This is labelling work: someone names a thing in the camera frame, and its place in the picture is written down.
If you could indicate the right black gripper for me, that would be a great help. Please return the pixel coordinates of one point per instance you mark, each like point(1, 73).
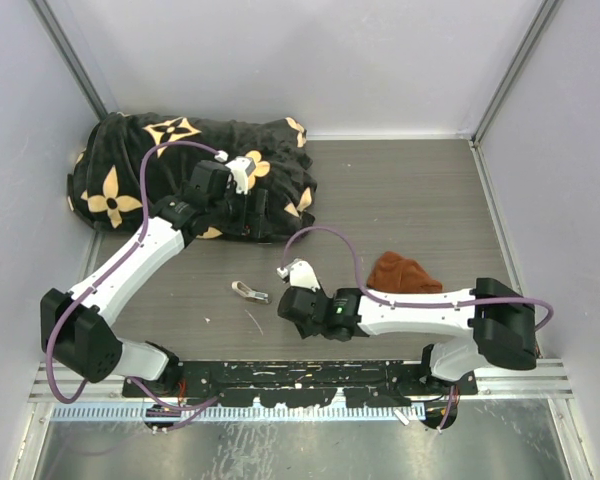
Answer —
point(306, 331)

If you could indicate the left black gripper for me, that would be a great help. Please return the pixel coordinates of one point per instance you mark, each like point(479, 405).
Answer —
point(254, 224)

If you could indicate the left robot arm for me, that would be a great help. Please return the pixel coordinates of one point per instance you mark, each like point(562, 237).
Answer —
point(76, 325)

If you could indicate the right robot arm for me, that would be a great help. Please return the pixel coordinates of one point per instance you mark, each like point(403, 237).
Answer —
point(487, 325)

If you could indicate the brown cloth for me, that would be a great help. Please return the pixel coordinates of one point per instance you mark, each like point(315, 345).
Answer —
point(394, 273)

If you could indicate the black floral plush blanket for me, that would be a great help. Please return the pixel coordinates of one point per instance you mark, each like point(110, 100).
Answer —
point(124, 150)

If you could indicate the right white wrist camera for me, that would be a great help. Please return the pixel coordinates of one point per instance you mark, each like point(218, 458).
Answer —
point(299, 273)

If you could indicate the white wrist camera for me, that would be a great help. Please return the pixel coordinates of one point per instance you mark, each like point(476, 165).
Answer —
point(299, 273)
point(241, 168)

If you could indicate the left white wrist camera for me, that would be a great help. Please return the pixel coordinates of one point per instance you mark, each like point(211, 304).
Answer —
point(241, 168)

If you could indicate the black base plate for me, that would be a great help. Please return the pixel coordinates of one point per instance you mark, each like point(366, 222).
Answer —
point(372, 383)

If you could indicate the aluminium front rail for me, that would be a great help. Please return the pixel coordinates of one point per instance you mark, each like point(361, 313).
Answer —
point(547, 381)

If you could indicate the white slotted cable duct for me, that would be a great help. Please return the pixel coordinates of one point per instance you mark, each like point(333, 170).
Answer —
point(148, 412)

